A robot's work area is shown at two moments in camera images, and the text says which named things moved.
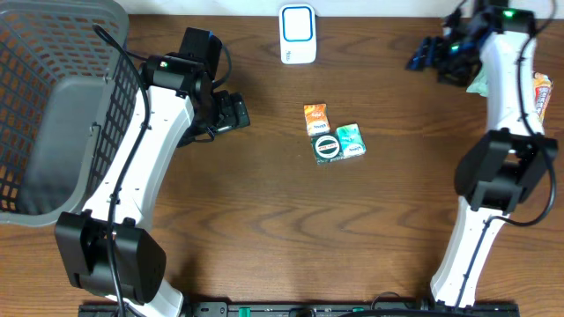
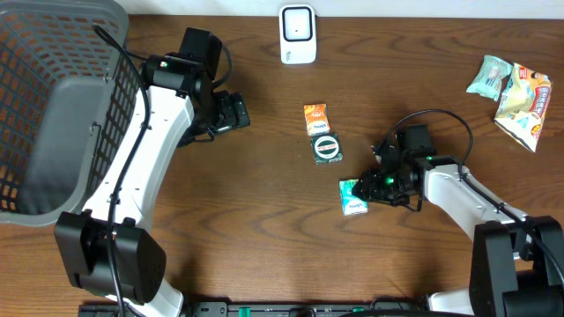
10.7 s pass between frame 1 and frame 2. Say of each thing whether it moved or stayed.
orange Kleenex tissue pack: stayed
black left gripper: stayed
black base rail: stayed
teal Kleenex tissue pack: moved
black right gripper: moved
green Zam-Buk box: stayed
